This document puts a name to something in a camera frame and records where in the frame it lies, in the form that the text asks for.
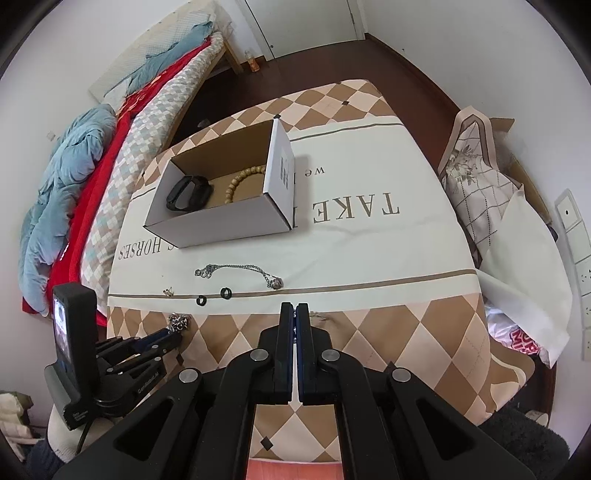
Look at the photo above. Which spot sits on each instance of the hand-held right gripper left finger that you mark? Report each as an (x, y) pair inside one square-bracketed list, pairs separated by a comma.
[(288, 337)]

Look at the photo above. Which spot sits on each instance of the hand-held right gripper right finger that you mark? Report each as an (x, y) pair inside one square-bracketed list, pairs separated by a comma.
[(303, 337)]

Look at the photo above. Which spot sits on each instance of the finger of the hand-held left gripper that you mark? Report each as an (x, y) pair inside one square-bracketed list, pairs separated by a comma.
[(157, 337), (152, 357)]

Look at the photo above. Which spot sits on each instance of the silver jewelry cluster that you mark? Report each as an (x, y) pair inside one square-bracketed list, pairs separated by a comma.
[(178, 321)]

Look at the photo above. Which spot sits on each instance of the white cardboard box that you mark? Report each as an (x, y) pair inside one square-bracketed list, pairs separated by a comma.
[(217, 221)]

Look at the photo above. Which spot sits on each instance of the person's left forearm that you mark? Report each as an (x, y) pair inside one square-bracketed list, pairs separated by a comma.
[(64, 438)]

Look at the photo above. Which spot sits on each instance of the beige folded cloth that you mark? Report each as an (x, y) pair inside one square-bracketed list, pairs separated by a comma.
[(14, 415)]

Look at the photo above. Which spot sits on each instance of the checkered printed tablecloth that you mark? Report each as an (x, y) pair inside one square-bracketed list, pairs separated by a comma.
[(397, 286)]

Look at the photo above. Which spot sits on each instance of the black wristband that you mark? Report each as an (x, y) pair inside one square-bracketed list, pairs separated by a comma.
[(187, 194)]

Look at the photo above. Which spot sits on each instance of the blue blanket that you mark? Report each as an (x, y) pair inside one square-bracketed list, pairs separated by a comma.
[(60, 184)]

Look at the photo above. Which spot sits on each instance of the red blanket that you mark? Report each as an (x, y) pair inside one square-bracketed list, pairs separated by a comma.
[(97, 184)]

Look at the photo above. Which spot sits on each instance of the checkered quilt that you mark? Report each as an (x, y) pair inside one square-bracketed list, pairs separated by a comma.
[(138, 147)]

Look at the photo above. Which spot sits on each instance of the red and white plastic bag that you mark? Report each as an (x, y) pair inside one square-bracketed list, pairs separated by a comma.
[(515, 334)]

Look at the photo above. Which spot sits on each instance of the white paper sheet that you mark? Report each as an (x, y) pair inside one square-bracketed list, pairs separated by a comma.
[(526, 277)]

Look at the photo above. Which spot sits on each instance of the floral beige cloth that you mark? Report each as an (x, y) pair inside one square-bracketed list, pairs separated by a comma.
[(480, 184)]

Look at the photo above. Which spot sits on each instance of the dark fluffy rug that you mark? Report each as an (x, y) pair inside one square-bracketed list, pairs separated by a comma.
[(526, 443)]

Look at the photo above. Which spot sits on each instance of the orange bottle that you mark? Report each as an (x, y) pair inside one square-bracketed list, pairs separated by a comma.
[(252, 61)]

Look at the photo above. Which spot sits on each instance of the white quilted mattress pad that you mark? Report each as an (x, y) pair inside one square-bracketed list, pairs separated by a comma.
[(152, 41)]

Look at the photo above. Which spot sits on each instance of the white door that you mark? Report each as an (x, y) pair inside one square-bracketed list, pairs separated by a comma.
[(300, 23)]

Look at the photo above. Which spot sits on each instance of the white wall socket panel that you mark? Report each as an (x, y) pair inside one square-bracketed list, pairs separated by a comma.
[(577, 258)]

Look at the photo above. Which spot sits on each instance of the wooden bed frame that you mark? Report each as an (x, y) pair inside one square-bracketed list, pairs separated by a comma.
[(233, 50)]

